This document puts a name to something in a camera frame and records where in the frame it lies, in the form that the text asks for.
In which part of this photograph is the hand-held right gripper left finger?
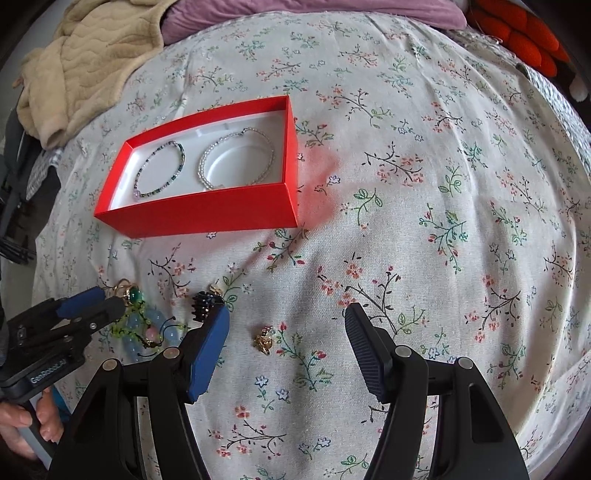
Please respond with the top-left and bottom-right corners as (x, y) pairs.
(48, 305), (232, 480)

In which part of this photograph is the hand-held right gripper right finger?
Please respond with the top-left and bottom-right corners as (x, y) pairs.
(344, 302), (532, 480)

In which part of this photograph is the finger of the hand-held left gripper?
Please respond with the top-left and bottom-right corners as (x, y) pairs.
(73, 296), (127, 335)
(55, 285), (106, 320)

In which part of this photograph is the green beaded bracelet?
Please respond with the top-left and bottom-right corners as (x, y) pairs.
(111, 300), (160, 342)

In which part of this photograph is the green stone gold ring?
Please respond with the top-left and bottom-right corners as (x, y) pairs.
(108, 278), (145, 305)

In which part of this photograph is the blue bead bracelet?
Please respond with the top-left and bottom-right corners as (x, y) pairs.
(122, 309), (188, 361)

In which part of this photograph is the black hair claw clip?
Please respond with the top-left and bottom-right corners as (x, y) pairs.
(191, 291), (227, 323)

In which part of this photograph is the red jewelry box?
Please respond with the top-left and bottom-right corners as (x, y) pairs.
(93, 95), (300, 238)

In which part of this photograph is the person's left hand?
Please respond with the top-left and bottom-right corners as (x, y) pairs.
(0, 389), (65, 459)

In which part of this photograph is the gold brooch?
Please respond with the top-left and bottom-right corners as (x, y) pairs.
(253, 324), (278, 355)

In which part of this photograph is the floral bedsheet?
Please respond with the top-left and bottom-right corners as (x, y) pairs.
(34, 9), (591, 480)

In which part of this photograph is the beige quilted blanket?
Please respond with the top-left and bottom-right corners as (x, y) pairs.
(16, 0), (178, 149)

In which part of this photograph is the purple pillow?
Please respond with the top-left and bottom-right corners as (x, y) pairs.
(159, 0), (468, 47)

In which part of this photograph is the orange plush cushion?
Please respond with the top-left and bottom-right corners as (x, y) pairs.
(466, 0), (573, 77)

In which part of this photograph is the dark beaded bracelet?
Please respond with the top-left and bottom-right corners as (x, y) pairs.
(134, 141), (185, 200)

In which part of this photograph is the clear beaded bracelet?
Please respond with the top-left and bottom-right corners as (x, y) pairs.
(198, 128), (275, 190)

